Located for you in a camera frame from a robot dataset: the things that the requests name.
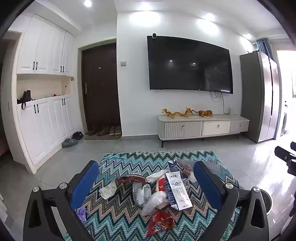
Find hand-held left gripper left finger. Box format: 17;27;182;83
23;160;100;241

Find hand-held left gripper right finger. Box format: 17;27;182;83
193;161;270;241

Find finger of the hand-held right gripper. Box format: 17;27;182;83
274;146;293;166

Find clear plastic bag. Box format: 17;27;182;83
178;159;197;184

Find white tissue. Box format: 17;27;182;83
99;182;117;200

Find large white blue milk carton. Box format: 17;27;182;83
165;171;193;211

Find purple wrapper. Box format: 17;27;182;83
76;207;87;226

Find white blue torn packet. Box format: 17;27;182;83
167;160;178;173

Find red and white packet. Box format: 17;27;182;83
155;177;167;193

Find white trash bin black rim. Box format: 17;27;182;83
260;189;274;217

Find brown snack wrapper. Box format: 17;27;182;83
116;175;148;185

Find white paper napkin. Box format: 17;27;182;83
146;170;167;183

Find white plastic bag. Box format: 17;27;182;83
142;191;170;216

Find silver white wrapper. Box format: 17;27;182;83
132;182;152;207

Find red snack packet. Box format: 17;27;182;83
146;210;175;237

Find white washing machine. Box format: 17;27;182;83
280;101;288;137

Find pair of grey slippers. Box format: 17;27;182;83
62;138;78;148

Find brown doormat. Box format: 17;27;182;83
84;132;122;140

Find white television stand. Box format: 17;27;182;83
158;113;250;148

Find grey double-door refrigerator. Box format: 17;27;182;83
239;51;281;143

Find zigzag patterned knitted blanket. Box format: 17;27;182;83
63;151;243;241

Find white hallway cabinet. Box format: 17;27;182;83
2;14;85;174

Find golden dragon figurine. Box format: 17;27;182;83
161;107;199;119

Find dark brown entrance door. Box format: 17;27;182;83
81;43;122;135

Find black handbag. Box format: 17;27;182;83
17;90;35;110

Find blue curtain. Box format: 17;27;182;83
255;39;274;61

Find black television cables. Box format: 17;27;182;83
210;91;226;114

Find large black wall television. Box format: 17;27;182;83
147;35;233;94

